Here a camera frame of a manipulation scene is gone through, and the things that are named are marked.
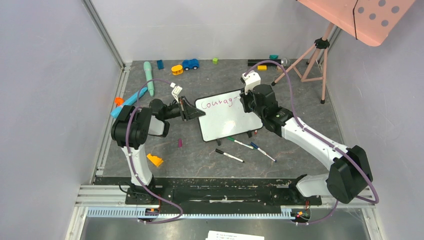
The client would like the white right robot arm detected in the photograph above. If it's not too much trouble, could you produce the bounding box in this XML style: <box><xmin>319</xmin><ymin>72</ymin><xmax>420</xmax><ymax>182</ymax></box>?
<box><xmin>239</xmin><ymin>84</ymin><xmax>379</xmax><ymax>204</ymax></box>

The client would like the white slotted cable duct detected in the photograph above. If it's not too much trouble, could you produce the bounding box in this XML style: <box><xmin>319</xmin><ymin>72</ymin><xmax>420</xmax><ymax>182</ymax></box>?
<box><xmin>86</xmin><ymin>206</ymin><xmax>298</xmax><ymax>220</ymax></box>

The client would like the blue toy crayon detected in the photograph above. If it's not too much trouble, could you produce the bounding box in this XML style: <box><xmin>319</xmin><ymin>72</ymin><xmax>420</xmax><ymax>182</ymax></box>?
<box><xmin>110</xmin><ymin>87</ymin><xmax>148</xmax><ymax>119</ymax></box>

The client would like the green whiteboard marker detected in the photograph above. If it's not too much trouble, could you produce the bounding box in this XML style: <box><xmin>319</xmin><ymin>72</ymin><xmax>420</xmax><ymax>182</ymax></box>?
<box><xmin>227</xmin><ymin>137</ymin><xmax>255</xmax><ymax>150</ymax></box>

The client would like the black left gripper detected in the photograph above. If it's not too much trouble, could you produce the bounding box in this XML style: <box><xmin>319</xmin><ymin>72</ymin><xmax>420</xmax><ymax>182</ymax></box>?
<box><xmin>162</xmin><ymin>96</ymin><xmax>206</xmax><ymax>122</ymax></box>

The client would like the white printed paper sheet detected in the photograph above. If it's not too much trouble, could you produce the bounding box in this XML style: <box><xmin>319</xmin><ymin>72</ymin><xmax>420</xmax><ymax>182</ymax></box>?
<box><xmin>205</xmin><ymin>230</ymin><xmax>265</xmax><ymax>240</ymax></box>

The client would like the pink music stand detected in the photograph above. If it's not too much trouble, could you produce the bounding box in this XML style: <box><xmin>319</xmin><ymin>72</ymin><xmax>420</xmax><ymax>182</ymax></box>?
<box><xmin>286</xmin><ymin>0</ymin><xmax>415</xmax><ymax>104</ymax></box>

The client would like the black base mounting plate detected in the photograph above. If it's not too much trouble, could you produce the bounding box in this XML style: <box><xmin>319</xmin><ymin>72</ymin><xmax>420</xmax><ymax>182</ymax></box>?
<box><xmin>125</xmin><ymin>177</ymin><xmax>322</xmax><ymax>215</ymax></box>

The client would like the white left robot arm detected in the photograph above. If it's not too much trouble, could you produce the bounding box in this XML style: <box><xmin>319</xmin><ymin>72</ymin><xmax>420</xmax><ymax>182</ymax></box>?
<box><xmin>111</xmin><ymin>96</ymin><xmax>206</xmax><ymax>204</ymax></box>

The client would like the dark blue block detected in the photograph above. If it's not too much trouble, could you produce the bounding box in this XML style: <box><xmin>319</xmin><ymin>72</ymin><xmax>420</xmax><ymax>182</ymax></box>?
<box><xmin>156</xmin><ymin>59</ymin><xmax>165</xmax><ymax>70</ymax></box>

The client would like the yellow rectangular block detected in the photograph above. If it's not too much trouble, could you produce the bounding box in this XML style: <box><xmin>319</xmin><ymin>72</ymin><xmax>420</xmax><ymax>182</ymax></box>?
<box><xmin>257</xmin><ymin>65</ymin><xmax>268</xmax><ymax>71</ymax></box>

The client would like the teal block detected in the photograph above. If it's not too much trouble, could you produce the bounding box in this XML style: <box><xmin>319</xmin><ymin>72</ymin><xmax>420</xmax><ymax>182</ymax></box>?
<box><xmin>269</xmin><ymin>54</ymin><xmax>279</xmax><ymax>60</ymax></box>

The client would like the blue toy car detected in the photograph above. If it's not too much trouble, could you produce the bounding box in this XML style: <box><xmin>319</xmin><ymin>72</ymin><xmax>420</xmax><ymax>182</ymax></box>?
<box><xmin>182</xmin><ymin>58</ymin><xmax>200</xmax><ymax>71</ymax></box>

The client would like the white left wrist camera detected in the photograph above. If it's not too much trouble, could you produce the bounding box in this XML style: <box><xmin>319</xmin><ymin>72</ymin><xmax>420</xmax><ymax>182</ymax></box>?
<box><xmin>170</xmin><ymin>82</ymin><xmax>183</xmax><ymax>103</ymax></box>

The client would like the black whiteboard marker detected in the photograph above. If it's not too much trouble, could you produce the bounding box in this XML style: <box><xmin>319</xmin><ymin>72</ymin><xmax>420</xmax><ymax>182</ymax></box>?
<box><xmin>215</xmin><ymin>148</ymin><xmax>245</xmax><ymax>163</ymax></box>

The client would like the mint green toy crayon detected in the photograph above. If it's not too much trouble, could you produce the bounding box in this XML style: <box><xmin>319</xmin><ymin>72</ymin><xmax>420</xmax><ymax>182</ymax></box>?
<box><xmin>143</xmin><ymin>61</ymin><xmax>155</xmax><ymax>97</ymax></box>

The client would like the white whiteboard black frame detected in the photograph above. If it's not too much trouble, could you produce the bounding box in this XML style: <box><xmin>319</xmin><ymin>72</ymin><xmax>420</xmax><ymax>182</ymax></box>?
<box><xmin>194</xmin><ymin>89</ymin><xmax>263</xmax><ymax>142</ymax></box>

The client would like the yellow orange oval toy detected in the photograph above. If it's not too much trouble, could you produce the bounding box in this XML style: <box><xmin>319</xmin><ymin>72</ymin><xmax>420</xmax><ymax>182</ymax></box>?
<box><xmin>171</xmin><ymin>64</ymin><xmax>184</xmax><ymax>76</ymax></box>

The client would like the black cylinder tube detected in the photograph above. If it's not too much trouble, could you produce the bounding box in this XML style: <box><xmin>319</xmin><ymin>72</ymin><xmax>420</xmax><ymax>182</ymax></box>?
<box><xmin>247</xmin><ymin>59</ymin><xmax>284</xmax><ymax>67</ymax></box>

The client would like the small orange toy piece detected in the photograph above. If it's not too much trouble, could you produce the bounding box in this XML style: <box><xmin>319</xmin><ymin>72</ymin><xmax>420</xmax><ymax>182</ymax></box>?
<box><xmin>114</xmin><ymin>97</ymin><xmax>125</xmax><ymax>107</ymax></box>

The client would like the blue whiteboard marker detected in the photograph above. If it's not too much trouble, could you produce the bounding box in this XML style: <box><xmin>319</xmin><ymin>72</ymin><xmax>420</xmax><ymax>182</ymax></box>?
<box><xmin>250</xmin><ymin>142</ymin><xmax>277</xmax><ymax>163</ymax></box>

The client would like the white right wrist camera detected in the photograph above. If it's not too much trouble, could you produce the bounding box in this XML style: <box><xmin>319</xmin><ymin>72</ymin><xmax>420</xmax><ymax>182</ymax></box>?
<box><xmin>241</xmin><ymin>70</ymin><xmax>261</xmax><ymax>95</ymax></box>

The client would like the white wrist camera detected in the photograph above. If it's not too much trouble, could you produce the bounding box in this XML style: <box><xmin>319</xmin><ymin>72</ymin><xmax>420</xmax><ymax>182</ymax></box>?
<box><xmin>170</xmin><ymin>82</ymin><xmax>183</xmax><ymax>103</ymax></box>
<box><xmin>241</xmin><ymin>70</ymin><xmax>261</xmax><ymax>95</ymax></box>

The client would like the orange wedge block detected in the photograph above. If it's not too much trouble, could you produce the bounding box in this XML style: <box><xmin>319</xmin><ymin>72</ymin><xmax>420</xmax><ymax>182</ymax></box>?
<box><xmin>146</xmin><ymin>153</ymin><xmax>164</xmax><ymax>167</ymax></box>

